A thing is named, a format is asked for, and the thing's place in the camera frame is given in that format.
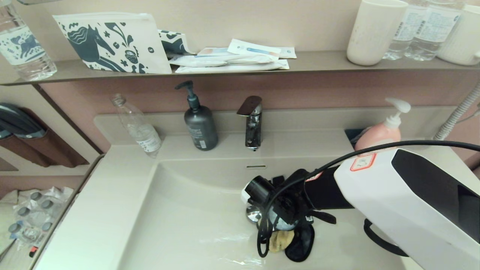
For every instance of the yellow cloth with black trim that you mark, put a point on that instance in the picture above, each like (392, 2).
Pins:
(279, 242)

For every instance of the empty clear plastic bottle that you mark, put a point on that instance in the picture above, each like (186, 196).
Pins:
(142, 133)

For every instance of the brown wall holder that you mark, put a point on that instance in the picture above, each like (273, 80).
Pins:
(58, 150)

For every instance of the small red black item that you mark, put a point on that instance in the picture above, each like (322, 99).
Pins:
(33, 251)

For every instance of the white packet with blue stripe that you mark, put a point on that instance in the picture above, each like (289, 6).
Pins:
(255, 48)

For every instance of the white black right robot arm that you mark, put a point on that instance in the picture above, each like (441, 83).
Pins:
(393, 195)

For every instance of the chrome drain stopper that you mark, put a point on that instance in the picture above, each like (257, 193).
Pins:
(252, 215)

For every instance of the flat long white packet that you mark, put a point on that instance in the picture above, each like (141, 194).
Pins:
(232, 68)

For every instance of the plastic-wrapped water bottle pack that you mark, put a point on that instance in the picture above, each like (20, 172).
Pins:
(34, 217)

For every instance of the long white wrapped packet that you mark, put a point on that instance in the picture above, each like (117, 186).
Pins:
(221, 60)

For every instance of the pale pink blue packet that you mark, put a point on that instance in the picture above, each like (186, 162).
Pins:
(212, 51)

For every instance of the dark blue small object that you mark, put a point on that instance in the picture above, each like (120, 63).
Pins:
(352, 135)

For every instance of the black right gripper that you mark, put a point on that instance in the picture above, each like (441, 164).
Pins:
(290, 217)

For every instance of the grey wall shelf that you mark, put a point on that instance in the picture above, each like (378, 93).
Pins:
(318, 60)

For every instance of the pink hand soap pump bottle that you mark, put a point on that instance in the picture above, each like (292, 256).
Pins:
(378, 135)

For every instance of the ribbed white cup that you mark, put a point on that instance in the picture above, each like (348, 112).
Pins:
(463, 37)

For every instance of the white pouch blue horse print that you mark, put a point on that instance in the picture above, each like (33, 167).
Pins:
(120, 45)

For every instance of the white sink basin vanity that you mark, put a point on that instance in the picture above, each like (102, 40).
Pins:
(168, 225)

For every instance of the clear water bottle white label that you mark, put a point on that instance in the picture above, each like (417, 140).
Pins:
(431, 33)
(397, 47)

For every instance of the water bottle with blue label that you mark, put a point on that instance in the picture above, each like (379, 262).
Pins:
(26, 56)

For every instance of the small white sachet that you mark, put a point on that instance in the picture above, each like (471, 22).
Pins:
(289, 52)

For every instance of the chrome faucet with lever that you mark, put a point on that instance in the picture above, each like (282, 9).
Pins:
(254, 131)

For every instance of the dark grey pump bottle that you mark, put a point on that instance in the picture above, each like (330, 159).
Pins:
(200, 129)

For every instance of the folded white blue print pouch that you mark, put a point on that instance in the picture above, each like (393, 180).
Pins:
(174, 42)

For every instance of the dark grey hair dryer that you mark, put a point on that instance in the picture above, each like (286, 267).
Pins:
(17, 123)

